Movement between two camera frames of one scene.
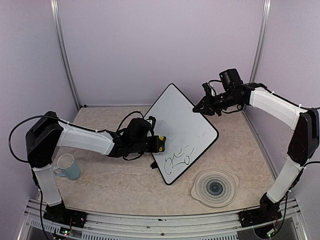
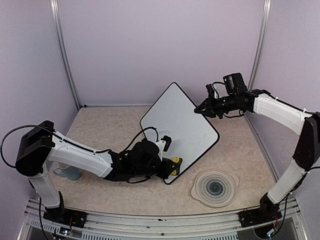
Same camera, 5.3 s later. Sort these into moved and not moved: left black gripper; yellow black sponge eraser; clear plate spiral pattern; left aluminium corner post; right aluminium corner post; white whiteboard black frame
Moved: yellow black sponge eraser; left black gripper
Not moved: white whiteboard black frame; clear plate spiral pattern; right aluminium corner post; left aluminium corner post
